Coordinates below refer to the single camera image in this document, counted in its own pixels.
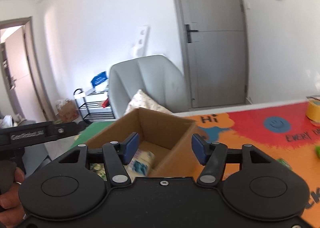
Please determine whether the black metal shoe rack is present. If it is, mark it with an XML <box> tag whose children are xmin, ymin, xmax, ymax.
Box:
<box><xmin>73</xmin><ymin>88</ymin><xmax>115</xmax><ymax>121</ymax></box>

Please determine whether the grey interior door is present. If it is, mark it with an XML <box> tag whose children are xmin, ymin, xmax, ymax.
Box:
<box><xmin>175</xmin><ymin>0</ymin><xmax>248</xmax><ymax>108</ymax></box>

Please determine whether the small brown carton on floor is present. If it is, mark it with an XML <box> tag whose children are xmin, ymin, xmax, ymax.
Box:
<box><xmin>56</xmin><ymin>99</ymin><xmax>79</xmax><ymax>122</ymax></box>

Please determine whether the white foam packing piece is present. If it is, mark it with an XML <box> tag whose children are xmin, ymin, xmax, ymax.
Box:
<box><xmin>130</xmin><ymin>26</ymin><xmax>150</xmax><ymax>59</ymax></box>

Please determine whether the green patterned snack bag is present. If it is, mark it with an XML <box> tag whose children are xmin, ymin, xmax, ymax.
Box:
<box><xmin>89</xmin><ymin>163</ymin><xmax>107</xmax><ymax>181</ymax></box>

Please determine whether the yellow tape roll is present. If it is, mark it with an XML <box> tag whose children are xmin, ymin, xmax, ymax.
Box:
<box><xmin>306</xmin><ymin>95</ymin><xmax>320</xmax><ymax>127</ymax></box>

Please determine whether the black door handle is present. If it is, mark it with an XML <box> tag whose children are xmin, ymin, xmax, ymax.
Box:
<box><xmin>184</xmin><ymin>25</ymin><xmax>198</xmax><ymax>43</ymax></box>

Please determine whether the cream dotted cushion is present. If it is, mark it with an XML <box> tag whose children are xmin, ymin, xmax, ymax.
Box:
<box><xmin>124</xmin><ymin>90</ymin><xmax>173</xmax><ymax>115</ymax></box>

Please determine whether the grey upholstered armchair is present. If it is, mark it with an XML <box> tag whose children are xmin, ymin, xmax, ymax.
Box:
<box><xmin>108</xmin><ymin>55</ymin><xmax>190</xmax><ymax>119</ymax></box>

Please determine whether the blue plastic bag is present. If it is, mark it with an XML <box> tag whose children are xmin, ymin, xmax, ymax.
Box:
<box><xmin>91</xmin><ymin>71</ymin><xmax>108</xmax><ymax>88</ymax></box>

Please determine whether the person's left hand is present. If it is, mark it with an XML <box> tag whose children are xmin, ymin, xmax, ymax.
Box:
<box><xmin>0</xmin><ymin>167</ymin><xmax>25</xmax><ymax>227</ymax></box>

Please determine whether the green small toy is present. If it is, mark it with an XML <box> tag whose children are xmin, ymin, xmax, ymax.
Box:
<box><xmin>315</xmin><ymin>145</ymin><xmax>320</xmax><ymax>158</ymax></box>

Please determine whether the red object on rack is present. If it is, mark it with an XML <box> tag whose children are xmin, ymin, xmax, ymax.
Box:
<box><xmin>101</xmin><ymin>98</ymin><xmax>110</xmax><ymax>108</ymax></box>

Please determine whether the colourful cartoon table mat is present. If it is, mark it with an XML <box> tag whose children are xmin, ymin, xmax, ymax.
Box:
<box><xmin>75</xmin><ymin>102</ymin><xmax>319</xmax><ymax>227</ymax></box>

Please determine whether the white black snack pack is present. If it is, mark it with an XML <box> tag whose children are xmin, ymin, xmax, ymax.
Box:
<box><xmin>125</xmin><ymin>149</ymin><xmax>155</xmax><ymax>180</ymax></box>

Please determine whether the brown cardboard box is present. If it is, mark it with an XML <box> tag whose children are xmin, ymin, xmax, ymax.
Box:
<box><xmin>86</xmin><ymin>108</ymin><xmax>199</xmax><ymax>177</ymax></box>

